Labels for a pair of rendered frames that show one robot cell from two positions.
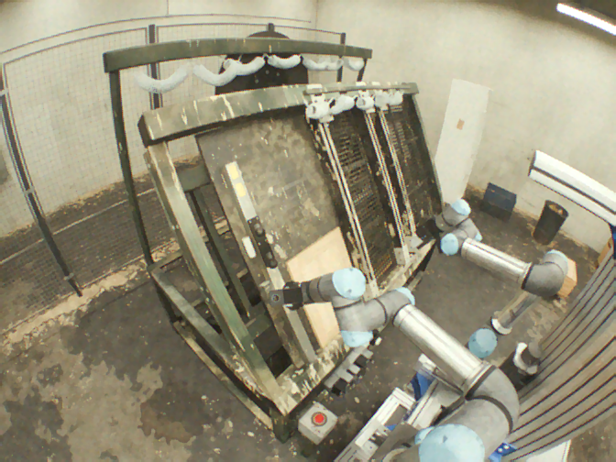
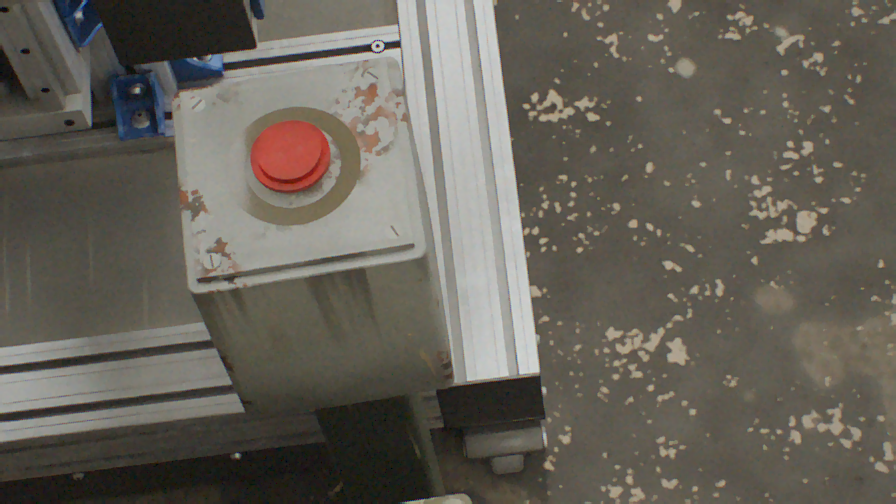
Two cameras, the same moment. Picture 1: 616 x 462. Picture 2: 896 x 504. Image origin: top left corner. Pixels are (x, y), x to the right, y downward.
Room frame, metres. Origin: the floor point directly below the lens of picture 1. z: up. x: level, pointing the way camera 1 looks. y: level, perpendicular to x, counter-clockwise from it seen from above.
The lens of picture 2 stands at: (0.60, 0.35, 1.80)
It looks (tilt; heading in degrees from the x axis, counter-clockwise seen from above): 63 degrees down; 234
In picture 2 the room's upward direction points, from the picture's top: 11 degrees counter-clockwise
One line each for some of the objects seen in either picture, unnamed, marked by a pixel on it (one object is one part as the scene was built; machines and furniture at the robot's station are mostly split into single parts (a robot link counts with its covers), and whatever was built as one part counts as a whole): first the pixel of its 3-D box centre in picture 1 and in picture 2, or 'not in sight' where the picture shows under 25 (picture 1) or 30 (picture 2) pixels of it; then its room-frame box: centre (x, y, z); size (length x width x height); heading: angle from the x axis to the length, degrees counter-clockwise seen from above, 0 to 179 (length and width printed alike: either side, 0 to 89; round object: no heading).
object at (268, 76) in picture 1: (269, 90); not in sight; (1.87, 0.31, 1.85); 0.80 x 0.06 x 0.80; 142
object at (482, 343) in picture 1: (479, 346); not in sight; (0.54, -0.75, 1.20); 0.13 x 0.12 x 0.14; 126
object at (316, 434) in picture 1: (317, 424); (319, 247); (0.35, -0.10, 0.84); 0.12 x 0.12 x 0.18; 52
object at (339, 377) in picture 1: (356, 366); not in sight; (0.74, -0.32, 0.69); 0.50 x 0.14 x 0.24; 142
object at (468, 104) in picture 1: (460, 141); not in sight; (4.36, -2.43, 1.03); 0.61 x 0.58 x 2.05; 139
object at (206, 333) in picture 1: (313, 277); not in sight; (1.69, -0.08, 0.41); 2.20 x 1.38 x 0.83; 142
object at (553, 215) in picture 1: (549, 224); not in sight; (3.20, -4.09, 0.33); 0.52 x 0.51 x 0.65; 139
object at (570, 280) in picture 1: (555, 273); not in sight; (2.09, -3.39, 0.20); 0.61 x 0.53 x 0.40; 139
